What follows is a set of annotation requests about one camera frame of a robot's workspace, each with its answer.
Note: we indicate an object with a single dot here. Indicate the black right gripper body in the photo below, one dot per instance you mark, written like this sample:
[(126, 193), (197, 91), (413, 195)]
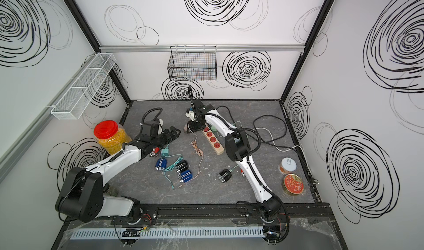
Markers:
[(195, 126)]

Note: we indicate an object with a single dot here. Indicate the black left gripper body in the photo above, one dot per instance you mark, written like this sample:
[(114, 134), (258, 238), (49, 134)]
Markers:
[(164, 138)]

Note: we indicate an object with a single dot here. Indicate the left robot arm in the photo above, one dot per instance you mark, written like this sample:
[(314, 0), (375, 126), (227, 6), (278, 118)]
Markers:
[(82, 195)]

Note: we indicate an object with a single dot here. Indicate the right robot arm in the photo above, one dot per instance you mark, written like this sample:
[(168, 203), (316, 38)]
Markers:
[(239, 150)]

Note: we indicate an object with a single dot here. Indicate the teal USB charger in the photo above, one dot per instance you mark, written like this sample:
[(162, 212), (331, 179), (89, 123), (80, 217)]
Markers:
[(165, 152)]

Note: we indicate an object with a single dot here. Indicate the beige power strip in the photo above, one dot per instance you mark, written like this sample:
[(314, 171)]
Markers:
[(214, 142)]

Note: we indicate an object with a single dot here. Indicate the clear jar of yellow flakes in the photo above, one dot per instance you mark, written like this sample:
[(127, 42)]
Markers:
[(111, 136)]

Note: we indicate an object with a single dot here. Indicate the white lidded container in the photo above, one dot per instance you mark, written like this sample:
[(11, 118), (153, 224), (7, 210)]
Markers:
[(287, 165)]

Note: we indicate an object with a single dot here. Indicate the red round tin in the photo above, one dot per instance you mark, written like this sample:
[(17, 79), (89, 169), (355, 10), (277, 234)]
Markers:
[(293, 184)]

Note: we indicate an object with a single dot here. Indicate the black wire basket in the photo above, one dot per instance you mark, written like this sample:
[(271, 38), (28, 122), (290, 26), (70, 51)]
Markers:
[(195, 66)]

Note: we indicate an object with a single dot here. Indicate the aluminium wall rail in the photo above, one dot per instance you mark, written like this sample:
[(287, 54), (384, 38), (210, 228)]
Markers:
[(204, 48)]

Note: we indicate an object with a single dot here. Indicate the white wire shelf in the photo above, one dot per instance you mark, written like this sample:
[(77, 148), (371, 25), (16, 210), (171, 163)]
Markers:
[(84, 87)]

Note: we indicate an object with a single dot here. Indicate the white slotted cable duct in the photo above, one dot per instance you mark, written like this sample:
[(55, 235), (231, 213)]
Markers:
[(168, 233)]

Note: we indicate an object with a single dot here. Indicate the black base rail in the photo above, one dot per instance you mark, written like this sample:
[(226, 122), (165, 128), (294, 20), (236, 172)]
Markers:
[(250, 213)]

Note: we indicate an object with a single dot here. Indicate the black corner frame post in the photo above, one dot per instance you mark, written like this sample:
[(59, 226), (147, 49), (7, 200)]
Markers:
[(94, 44)]

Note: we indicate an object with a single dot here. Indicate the right black corner post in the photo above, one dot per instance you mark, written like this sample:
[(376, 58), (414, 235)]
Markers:
[(319, 21)]

